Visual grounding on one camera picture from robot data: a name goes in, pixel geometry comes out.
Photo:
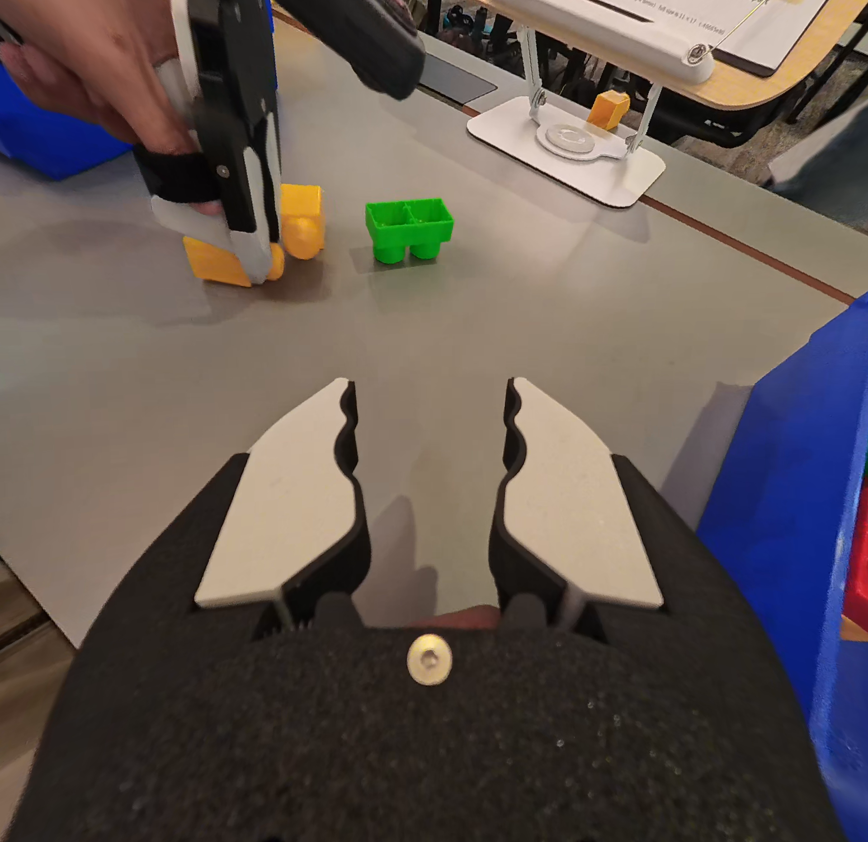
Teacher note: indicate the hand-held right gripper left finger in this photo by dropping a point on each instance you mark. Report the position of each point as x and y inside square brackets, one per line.
[285, 503]

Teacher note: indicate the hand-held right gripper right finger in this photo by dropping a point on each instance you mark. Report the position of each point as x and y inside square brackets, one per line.
[577, 503]

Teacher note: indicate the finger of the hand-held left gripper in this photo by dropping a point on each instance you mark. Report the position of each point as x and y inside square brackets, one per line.
[265, 205]

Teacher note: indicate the yellow toy block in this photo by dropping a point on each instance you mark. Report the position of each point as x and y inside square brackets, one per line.
[304, 218]
[214, 262]

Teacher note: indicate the green double toy block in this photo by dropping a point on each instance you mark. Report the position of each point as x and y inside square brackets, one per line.
[410, 232]

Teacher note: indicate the pile of colourful toy blocks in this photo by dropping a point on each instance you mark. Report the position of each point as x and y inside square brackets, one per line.
[857, 598]

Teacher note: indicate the person's left hand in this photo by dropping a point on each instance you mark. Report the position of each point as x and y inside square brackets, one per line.
[95, 55]

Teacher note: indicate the black inset table panel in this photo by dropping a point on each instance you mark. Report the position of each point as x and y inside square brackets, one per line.
[459, 85]

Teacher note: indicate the white document stand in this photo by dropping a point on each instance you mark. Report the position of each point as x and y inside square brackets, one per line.
[570, 164]

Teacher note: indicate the small orange cube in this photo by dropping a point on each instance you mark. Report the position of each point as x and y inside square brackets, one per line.
[610, 111]

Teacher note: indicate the printed instruction sheet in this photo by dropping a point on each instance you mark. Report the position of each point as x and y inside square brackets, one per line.
[773, 8]

